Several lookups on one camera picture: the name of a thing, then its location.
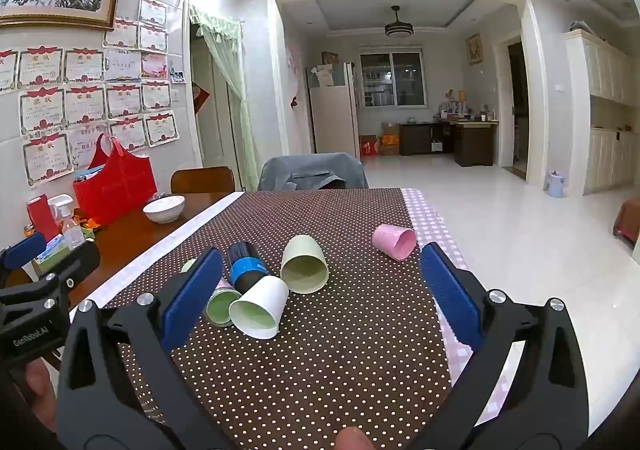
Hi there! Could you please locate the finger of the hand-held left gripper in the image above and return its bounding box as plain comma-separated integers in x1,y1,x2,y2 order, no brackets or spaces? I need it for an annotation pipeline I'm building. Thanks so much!
0,232,48,271
34,240,101,291

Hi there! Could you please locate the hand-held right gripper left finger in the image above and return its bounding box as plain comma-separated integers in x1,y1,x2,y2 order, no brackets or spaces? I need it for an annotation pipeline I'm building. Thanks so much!
57,247,236,450

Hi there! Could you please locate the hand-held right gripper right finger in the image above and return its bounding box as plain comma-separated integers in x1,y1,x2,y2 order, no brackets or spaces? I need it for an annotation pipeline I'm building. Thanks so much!
419,242,591,450

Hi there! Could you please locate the green cup with pink outside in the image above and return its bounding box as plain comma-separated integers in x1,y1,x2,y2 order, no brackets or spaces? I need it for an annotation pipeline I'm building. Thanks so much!
202,277,243,328

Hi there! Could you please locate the black and blue cup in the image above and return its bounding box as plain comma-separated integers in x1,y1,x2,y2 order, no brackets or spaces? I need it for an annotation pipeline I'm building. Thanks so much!
227,241,271,295

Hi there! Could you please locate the white cup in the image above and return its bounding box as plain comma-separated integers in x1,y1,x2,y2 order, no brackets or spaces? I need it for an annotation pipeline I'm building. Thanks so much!
229,275,290,341

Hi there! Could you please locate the cream cup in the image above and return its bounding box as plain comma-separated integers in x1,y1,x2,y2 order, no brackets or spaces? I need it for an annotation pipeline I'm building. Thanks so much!
280,235,330,294

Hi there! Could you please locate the person's left hand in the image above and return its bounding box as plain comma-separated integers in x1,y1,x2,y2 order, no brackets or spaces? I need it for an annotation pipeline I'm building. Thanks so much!
20,359,60,436

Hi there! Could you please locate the person's right hand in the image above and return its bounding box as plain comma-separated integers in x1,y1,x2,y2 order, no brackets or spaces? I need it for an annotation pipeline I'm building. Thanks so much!
334,427,373,450

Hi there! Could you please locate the tissue box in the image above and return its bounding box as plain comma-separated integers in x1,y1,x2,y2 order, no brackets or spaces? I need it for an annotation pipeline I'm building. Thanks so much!
32,235,72,275

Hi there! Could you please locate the clear spray bottle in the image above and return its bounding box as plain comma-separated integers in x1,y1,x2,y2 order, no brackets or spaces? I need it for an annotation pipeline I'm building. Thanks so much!
49,195,86,251

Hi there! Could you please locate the red box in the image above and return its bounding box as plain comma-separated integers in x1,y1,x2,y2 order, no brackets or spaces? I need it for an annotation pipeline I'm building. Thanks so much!
26,195,60,241

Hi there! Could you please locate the white cloth strip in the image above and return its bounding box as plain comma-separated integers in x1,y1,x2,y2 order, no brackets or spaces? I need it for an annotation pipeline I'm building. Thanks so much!
70,191,246,321

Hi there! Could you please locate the red tote bag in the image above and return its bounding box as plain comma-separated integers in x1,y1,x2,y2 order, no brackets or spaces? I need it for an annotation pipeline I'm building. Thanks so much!
72,132,158,227

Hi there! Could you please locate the white bowl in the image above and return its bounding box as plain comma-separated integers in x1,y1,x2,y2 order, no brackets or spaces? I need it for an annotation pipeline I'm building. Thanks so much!
143,195,186,224

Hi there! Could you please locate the wooden chair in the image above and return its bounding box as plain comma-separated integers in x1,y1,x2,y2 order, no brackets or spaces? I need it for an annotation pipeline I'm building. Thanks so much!
170,166,236,195

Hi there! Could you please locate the brown polka dot tablecloth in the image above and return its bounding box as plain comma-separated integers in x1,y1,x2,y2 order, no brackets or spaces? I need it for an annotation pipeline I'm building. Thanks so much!
102,187,453,450

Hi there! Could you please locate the light blue bucket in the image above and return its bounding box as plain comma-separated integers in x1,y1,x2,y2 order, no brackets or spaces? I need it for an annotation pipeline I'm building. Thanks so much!
546,171,567,199

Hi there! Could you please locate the dark wooden desk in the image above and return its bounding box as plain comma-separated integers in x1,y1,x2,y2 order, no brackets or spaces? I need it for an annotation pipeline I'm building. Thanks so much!
399,117,499,167

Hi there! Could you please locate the grey jacket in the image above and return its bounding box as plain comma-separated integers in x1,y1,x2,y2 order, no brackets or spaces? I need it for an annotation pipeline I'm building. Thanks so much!
257,153,370,191

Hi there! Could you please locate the cardboard box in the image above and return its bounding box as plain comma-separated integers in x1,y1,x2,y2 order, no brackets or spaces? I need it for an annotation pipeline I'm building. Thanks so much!
381,122,401,155

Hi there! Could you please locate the green curtain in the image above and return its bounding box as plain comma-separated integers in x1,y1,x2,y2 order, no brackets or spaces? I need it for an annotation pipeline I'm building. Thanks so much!
189,4,260,191

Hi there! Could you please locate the brown furniture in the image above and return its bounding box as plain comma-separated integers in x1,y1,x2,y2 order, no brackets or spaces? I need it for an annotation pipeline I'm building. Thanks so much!
612,195,640,245

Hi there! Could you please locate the white refrigerator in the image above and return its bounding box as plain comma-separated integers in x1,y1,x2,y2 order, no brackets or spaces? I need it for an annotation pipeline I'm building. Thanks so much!
307,62,360,154

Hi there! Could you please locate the window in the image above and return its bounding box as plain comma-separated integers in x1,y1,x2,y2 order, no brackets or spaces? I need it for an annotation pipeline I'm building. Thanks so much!
359,46,430,108

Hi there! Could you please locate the white cabinet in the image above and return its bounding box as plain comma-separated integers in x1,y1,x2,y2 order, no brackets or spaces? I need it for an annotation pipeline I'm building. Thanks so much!
565,30,640,195

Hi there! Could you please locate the ceiling fan lamp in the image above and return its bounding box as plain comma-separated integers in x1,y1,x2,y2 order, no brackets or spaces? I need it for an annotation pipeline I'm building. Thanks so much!
384,6,414,38

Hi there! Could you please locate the wall of certificates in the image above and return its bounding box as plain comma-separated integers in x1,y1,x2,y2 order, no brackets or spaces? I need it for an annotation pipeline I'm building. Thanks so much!
0,0,187,188

